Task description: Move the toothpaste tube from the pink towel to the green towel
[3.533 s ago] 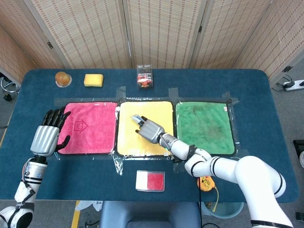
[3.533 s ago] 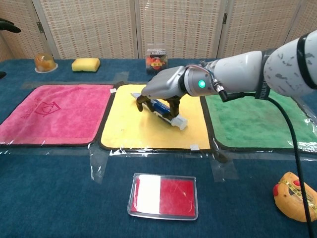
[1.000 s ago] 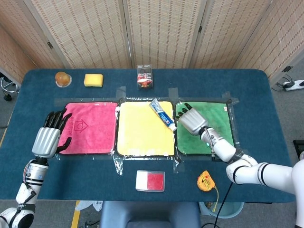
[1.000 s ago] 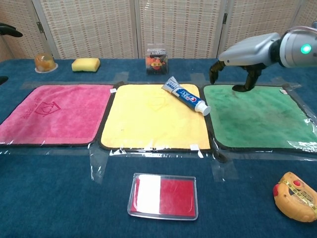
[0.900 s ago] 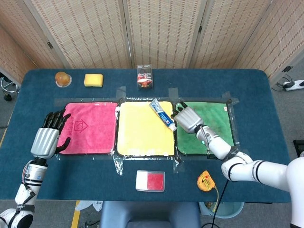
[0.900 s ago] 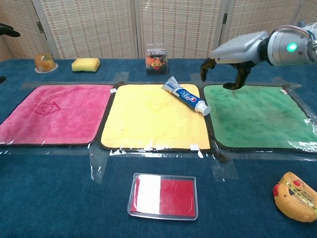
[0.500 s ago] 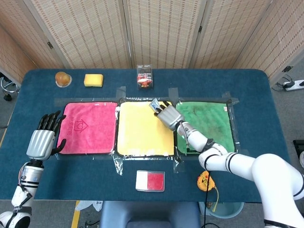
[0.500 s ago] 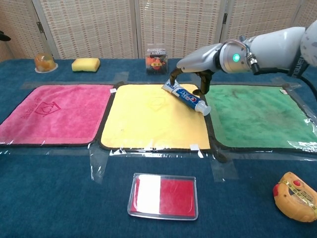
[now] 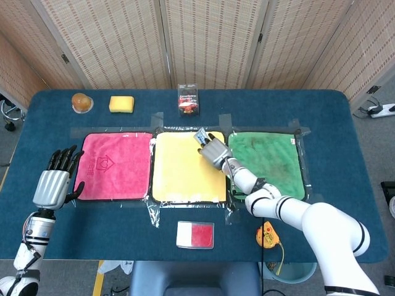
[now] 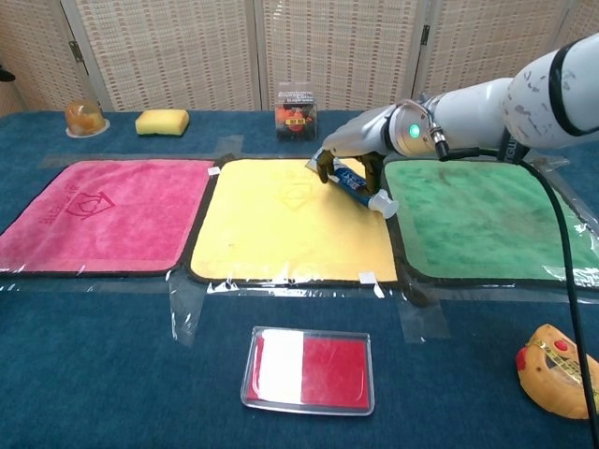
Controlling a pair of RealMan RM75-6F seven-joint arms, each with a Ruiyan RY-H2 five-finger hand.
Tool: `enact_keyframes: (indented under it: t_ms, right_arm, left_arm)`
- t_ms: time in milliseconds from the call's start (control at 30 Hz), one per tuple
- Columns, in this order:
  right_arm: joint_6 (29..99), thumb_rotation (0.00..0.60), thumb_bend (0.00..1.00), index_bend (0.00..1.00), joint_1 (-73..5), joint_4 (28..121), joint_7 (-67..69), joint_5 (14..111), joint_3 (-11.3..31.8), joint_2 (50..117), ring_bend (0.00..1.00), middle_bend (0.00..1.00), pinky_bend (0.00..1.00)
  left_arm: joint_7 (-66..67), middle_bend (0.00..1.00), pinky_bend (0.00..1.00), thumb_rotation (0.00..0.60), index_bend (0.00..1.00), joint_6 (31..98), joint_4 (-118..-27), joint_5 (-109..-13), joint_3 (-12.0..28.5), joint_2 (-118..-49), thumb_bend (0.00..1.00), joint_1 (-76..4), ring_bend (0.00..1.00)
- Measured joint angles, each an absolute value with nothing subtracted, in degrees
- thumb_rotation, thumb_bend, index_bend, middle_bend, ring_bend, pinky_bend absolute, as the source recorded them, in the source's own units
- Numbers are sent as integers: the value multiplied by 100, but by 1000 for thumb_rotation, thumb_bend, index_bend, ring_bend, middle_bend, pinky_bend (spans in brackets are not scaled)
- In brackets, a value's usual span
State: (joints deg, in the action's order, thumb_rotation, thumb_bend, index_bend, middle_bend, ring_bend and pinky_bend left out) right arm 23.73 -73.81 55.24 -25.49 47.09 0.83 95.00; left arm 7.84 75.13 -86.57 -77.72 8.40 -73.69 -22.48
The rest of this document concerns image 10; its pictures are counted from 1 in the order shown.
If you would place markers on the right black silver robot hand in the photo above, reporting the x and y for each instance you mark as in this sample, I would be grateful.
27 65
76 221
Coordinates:
360 133

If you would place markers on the white blue toothpaste tube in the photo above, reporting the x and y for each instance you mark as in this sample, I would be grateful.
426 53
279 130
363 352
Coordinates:
348 180

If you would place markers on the red white card in sleeve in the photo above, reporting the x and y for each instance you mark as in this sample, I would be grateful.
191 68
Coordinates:
309 372

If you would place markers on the orange packaged bread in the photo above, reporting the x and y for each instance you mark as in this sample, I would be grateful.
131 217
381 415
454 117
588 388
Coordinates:
552 379

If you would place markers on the yellow sponge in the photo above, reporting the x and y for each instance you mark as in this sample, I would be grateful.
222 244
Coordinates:
163 122

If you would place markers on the woven folding screen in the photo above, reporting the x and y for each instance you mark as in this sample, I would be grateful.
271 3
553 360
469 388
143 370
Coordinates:
187 51

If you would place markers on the green cloth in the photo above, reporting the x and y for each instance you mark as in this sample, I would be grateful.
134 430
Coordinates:
482 224

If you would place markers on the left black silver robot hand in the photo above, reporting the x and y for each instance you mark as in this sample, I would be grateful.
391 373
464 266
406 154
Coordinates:
5 75

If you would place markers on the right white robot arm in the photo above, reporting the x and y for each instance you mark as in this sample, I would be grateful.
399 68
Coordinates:
468 112

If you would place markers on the orange jelly cup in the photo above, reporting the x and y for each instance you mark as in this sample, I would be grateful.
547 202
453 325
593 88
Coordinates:
85 119

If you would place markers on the yellow cloth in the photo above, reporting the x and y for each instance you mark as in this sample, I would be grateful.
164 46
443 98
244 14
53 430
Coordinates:
290 234

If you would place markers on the clear tape strip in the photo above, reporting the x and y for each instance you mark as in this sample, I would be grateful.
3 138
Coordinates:
185 311
423 320
231 145

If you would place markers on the pink cloth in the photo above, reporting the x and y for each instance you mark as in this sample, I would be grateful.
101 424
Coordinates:
93 238

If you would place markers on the clear box with dark print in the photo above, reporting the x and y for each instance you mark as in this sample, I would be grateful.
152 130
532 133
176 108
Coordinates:
298 117

